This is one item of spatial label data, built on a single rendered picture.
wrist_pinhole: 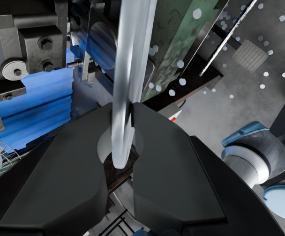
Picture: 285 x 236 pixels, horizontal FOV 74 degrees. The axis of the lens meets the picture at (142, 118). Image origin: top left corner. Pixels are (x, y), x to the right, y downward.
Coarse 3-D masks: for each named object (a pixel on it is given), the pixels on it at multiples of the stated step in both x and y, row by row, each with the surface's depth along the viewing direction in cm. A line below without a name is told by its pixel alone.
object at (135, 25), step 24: (144, 0) 9; (120, 24) 8; (144, 24) 12; (120, 48) 8; (144, 48) 27; (120, 72) 9; (144, 72) 32; (120, 96) 9; (120, 120) 10; (120, 144) 12; (120, 168) 17
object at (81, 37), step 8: (80, 0) 51; (88, 0) 49; (96, 0) 51; (72, 8) 55; (80, 8) 53; (88, 8) 50; (72, 16) 57; (80, 16) 54; (88, 16) 52; (72, 24) 59; (80, 24) 58; (88, 24) 53; (80, 32) 57; (80, 40) 59
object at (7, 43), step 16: (0, 0) 37; (16, 0) 39; (32, 0) 41; (16, 16) 36; (32, 16) 38; (48, 16) 40; (0, 32) 36; (16, 32) 38; (32, 32) 39; (48, 32) 40; (0, 48) 38; (16, 48) 41; (32, 48) 40; (48, 48) 41; (0, 64) 41; (16, 64) 42; (32, 64) 43; (48, 64) 44; (16, 80) 45
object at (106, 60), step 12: (96, 12) 49; (96, 24) 50; (108, 24) 48; (96, 36) 52; (108, 36) 49; (96, 48) 54; (108, 48) 51; (96, 60) 57; (108, 60) 53; (108, 72) 56; (144, 84) 47
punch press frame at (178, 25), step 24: (168, 0) 49; (192, 0) 45; (216, 0) 53; (168, 24) 51; (192, 24) 54; (168, 48) 54; (216, 48) 91; (168, 72) 68; (144, 96) 70; (0, 120) 46
